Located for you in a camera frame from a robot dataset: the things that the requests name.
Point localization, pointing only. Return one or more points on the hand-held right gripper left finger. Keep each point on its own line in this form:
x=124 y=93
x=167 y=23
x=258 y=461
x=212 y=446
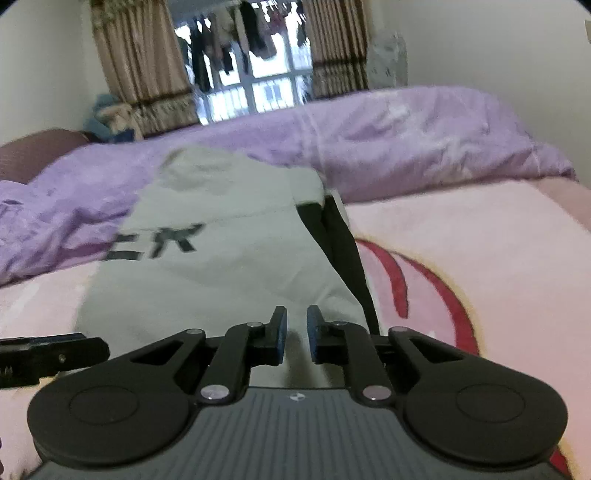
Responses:
x=280 y=339

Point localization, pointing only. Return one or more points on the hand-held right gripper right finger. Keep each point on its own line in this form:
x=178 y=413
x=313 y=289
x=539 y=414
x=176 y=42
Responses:
x=314 y=337

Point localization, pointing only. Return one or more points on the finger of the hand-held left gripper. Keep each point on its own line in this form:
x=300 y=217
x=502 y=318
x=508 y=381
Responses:
x=69 y=353

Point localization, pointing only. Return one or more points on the grey jacket with black trim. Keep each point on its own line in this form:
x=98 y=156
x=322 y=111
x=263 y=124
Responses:
x=231 y=277

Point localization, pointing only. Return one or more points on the row of hanging clothes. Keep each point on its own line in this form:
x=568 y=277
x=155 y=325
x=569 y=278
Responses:
x=240 y=32

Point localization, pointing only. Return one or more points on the pink printed blanket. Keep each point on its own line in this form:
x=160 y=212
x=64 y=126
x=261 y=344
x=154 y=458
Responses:
x=485 y=258

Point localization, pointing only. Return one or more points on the dark red pillow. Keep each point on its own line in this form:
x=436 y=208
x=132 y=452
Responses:
x=32 y=152

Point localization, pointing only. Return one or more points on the purple fleece blanket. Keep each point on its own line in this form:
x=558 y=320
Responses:
x=392 y=134

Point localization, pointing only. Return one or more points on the blue and beige plush toy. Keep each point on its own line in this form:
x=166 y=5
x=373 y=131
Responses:
x=111 y=117

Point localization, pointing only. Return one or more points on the window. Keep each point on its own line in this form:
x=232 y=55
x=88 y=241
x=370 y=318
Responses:
x=258 y=87

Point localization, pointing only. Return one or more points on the clear plastic covered object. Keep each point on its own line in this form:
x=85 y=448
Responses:
x=388 y=60

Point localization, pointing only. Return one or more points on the beige patterned curtain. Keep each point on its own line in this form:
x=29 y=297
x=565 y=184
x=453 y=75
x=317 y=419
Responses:
x=337 y=50
x=138 y=64

